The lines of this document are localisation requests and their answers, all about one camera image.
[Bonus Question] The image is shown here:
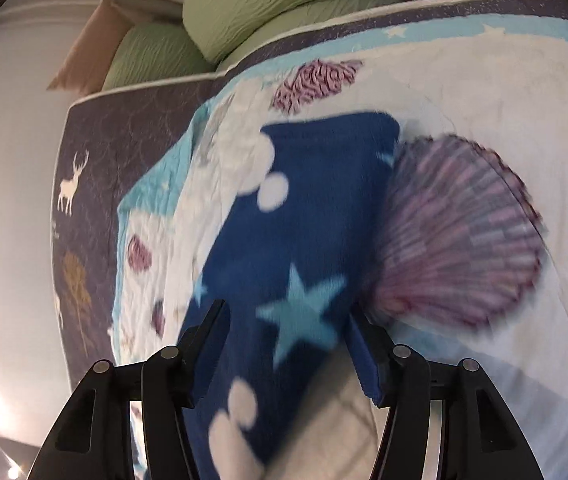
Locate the blue fleece star garment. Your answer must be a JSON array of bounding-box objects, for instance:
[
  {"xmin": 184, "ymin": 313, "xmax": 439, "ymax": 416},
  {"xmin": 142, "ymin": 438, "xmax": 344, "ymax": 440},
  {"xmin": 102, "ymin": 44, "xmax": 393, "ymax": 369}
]
[{"xmin": 184, "ymin": 112, "xmax": 400, "ymax": 479}]

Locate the white seashell print quilt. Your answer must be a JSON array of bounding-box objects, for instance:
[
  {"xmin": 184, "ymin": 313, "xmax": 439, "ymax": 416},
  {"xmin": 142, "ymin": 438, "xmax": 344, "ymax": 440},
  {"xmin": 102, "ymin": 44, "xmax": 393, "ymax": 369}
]
[{"xmin": 110, "ymin": 24, "xmax": 568, "ymax": 479}]

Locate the dark deer print mattress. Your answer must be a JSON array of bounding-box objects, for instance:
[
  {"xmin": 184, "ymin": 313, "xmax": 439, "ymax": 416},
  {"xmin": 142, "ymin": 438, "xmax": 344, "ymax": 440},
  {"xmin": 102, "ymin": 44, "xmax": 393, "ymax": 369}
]
[{"xmin": 52, "ymin": 0, "xmax": 568, "ymax": 385}]

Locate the green pillow lower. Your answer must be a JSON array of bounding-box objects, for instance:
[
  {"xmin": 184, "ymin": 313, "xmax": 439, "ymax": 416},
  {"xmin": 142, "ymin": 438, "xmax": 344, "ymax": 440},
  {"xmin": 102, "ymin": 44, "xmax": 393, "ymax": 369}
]
[{"xmin": 102, "ymin": 22, "xmax": 213, "ymax": 91}]

